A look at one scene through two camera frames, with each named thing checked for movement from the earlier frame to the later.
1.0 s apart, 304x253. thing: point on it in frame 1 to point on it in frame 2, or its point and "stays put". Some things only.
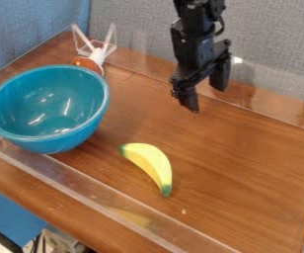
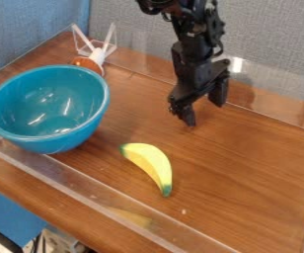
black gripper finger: [220, 77] to [218, 94]
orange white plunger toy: [93, 61] stays put
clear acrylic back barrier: [274, 68] stays put
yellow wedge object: [156, 163] stays put
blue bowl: [47, 107] stays put
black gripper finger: [188, 98] to [184, 111]
